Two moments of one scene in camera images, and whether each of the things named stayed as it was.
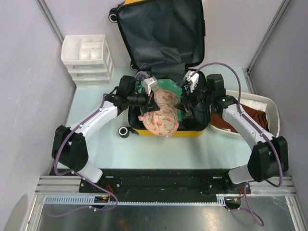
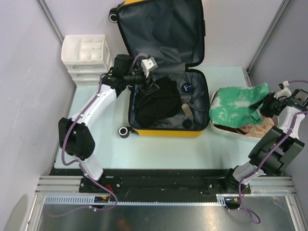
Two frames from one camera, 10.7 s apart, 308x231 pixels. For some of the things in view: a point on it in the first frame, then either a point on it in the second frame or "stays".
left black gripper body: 147,100 -> 135,77
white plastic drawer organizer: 88,60 stays
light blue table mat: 105,145 stays
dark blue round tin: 186,87 stays
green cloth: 167,83 -> 230,106
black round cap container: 187,123 stays
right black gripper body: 198,96 -> 269,107
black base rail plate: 201,183 stays
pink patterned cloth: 164,122 -> 259,130
